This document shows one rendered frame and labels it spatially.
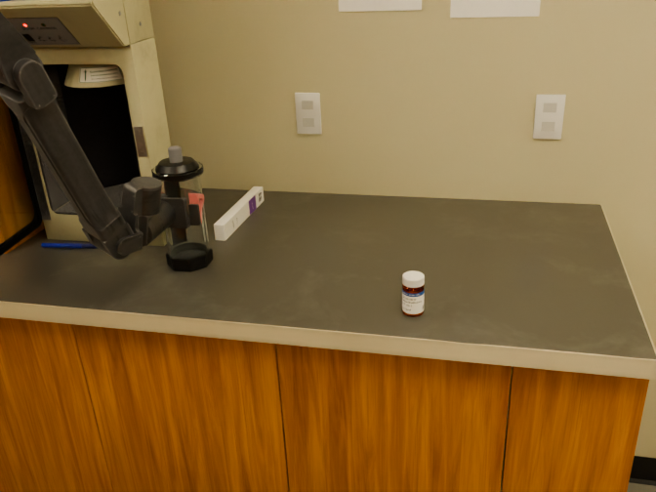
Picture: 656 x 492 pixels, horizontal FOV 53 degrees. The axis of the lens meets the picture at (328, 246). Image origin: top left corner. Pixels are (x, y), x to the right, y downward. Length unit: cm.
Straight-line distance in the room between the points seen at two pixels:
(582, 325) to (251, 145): 107
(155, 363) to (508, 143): 104
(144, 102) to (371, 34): 61
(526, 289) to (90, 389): 97
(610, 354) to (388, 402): 42
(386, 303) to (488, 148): 65
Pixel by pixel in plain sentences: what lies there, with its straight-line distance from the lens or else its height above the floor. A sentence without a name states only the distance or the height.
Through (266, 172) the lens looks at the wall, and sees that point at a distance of 194.
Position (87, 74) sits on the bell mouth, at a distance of 160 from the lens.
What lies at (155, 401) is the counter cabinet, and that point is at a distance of 152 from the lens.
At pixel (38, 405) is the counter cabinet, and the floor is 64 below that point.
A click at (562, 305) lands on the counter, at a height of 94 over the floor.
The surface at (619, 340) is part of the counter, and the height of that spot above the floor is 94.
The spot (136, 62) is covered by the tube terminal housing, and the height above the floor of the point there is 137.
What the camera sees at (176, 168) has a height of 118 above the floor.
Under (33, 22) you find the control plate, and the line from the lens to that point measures 152.
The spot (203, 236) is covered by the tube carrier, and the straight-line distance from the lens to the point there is 148.
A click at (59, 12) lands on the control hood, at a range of 145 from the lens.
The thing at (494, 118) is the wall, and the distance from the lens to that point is 179.
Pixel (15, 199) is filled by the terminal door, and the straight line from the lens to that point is 167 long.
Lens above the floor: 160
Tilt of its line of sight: 25 degrees down
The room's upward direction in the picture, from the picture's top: 3 degrees counter-clockwise
